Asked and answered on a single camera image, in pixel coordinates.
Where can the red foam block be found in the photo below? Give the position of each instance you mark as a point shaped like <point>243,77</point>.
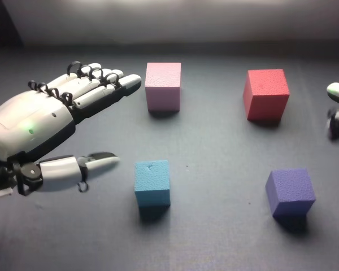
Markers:
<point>267,94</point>

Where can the small blue foam cube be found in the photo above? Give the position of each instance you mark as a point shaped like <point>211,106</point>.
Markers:
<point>152,183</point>

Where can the small purple foam cube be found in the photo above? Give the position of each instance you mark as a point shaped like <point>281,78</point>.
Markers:
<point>291,192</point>

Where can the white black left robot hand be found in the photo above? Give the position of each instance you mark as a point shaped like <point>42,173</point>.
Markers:
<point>22,118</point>

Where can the grey table cloth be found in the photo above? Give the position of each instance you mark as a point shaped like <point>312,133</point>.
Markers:
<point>203,240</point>

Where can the pink foam cube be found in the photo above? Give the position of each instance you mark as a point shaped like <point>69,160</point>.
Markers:
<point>162,87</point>

